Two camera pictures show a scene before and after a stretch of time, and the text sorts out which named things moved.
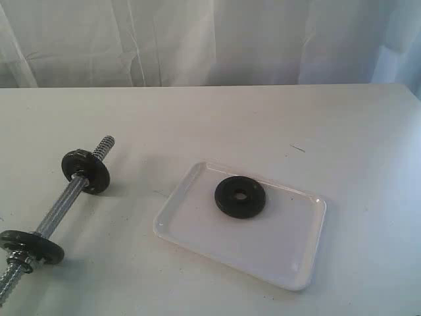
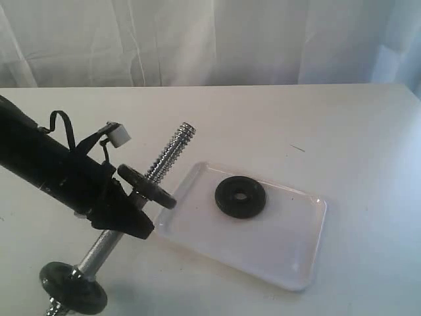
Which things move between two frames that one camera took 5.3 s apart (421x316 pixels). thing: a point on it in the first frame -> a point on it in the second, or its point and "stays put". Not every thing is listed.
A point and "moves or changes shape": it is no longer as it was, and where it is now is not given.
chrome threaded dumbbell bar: [76, 182] -> [87, 268]
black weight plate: [38, 245] -> [82, 295]
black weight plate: [240, 197] stays put
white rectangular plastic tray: [279, 243] stays put
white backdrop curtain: [97, 43] stays put
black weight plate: [78, 160] moves or changes shape
